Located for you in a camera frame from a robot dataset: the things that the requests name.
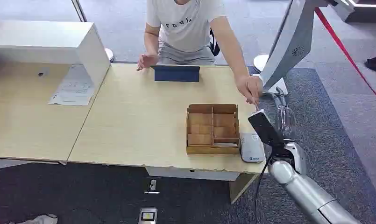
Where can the wooden card box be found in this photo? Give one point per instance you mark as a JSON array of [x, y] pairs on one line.
[[212, 129]]

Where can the person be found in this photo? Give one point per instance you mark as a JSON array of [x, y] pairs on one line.
[[184, 28]]

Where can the desk leg panel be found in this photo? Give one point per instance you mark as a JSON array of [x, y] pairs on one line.
[[241, 187]]

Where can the person's right hand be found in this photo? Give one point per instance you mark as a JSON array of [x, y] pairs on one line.
[[147, 60]]

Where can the white cabinet box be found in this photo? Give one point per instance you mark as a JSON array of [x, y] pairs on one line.
[[48, 43]]

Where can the white card reader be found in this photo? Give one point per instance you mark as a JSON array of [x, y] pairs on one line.
[[252, 147]]

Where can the person's left hand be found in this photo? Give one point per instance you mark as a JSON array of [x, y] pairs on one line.
[[249, 87]]

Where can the floor socket plate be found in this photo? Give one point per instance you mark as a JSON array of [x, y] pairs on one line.
[[152, 186]]

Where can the white kiosk base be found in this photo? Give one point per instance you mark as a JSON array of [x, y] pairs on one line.
[[263, 63]]

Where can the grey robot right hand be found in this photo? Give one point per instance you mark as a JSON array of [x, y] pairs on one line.
[[264, 126]]

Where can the floor device with screen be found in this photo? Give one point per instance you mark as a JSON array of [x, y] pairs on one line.
[[148, 215]]

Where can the blue tablet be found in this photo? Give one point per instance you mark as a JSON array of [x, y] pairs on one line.
[[176, 73]]

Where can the printed paper sheet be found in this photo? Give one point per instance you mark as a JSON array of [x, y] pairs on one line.
[[73, 88]]

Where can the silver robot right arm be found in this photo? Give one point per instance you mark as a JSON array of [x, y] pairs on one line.
[[311, 194]]

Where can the white round chair foot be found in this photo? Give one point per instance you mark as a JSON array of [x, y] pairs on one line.
[[109, 54]]

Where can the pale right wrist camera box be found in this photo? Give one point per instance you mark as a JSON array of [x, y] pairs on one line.
[[296, 156]]

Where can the white shoe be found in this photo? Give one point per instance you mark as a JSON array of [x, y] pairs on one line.
[[40, 219]]

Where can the red barrier ribbon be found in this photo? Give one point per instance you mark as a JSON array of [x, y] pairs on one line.
[[345, 52]]

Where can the metal frame post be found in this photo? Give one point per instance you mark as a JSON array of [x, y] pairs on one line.
[[79, 10]]

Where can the stack of cards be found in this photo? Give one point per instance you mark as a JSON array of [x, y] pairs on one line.
[[225, 144]]

